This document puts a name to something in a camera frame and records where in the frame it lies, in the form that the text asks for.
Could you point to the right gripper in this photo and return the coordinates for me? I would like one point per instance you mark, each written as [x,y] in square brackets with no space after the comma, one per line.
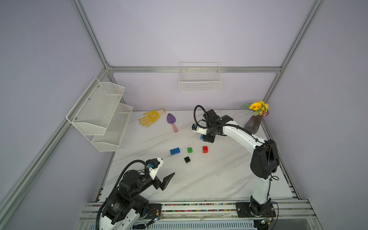
[206,138]

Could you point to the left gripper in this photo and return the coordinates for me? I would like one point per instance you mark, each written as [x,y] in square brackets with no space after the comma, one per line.
[157,184]

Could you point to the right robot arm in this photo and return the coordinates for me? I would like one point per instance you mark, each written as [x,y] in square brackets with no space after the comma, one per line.
[264,162]

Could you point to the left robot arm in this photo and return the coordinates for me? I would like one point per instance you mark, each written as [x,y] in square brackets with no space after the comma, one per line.
[124,206]

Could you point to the dark blue lego brick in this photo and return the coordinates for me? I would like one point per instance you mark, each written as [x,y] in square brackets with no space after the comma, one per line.
[175,151]

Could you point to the dark glass vase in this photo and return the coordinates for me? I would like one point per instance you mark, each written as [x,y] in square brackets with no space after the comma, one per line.
[253,124]

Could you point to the purple garden trowel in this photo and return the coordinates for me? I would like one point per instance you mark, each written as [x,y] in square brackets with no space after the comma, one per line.
[171,120]

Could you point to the sunflower bouquet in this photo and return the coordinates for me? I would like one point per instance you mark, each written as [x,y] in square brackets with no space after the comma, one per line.
[259,108]

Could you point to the yellow work glove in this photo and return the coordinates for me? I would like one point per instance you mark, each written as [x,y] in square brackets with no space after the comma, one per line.
[151,117]

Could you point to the white mesh lower shelf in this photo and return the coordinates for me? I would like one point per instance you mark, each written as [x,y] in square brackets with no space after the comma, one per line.
[113,136]

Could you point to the white mesh shelf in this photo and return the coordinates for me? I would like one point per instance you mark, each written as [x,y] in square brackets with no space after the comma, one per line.
[113,136]
[92,114]

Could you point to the white mesh upper shelf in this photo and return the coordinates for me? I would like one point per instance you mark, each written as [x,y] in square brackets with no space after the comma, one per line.
[92,114]

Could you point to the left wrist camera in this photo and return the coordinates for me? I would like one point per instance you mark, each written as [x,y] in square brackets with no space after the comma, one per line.
[153,168]

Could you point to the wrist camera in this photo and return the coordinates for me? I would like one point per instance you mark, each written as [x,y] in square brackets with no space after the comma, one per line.
[153,168]
[197,129]

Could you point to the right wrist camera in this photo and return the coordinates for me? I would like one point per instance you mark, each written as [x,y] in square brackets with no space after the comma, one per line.
[197,129]

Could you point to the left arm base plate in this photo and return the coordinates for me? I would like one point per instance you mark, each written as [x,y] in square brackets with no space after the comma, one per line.
[153,211]

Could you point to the white wire wall basket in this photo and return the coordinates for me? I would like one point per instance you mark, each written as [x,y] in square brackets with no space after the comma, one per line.
[200,77]

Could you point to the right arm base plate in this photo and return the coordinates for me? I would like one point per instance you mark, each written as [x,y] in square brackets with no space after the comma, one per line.
[254,210]

